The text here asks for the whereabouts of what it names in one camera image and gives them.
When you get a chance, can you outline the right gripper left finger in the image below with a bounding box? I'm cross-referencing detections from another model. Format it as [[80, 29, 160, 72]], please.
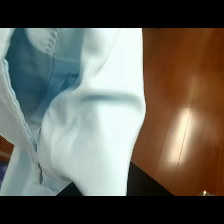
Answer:
[[55, 181, 84, 197]]

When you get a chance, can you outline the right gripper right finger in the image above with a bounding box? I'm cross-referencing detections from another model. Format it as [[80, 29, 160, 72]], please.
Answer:
[[126, 161, 175, 197]]

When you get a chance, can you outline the light blue shirt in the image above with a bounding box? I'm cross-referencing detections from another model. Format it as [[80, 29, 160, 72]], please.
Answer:
[[0, 27, 148, 197]]

